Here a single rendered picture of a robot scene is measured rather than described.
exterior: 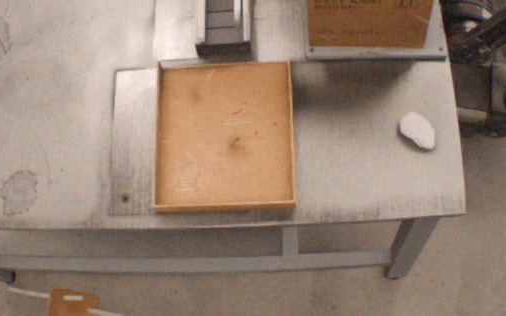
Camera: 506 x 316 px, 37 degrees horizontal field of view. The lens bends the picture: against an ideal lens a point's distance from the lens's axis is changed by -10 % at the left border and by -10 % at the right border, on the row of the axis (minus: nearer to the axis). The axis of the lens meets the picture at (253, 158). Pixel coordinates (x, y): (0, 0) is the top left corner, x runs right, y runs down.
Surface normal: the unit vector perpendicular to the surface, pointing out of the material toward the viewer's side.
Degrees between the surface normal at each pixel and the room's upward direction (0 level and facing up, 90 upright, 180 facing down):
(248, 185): 0
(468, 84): 0
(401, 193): 0
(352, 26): 90
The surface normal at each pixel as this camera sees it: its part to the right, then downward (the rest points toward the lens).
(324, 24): 0.00, 0.94
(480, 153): -0.07, -0.33
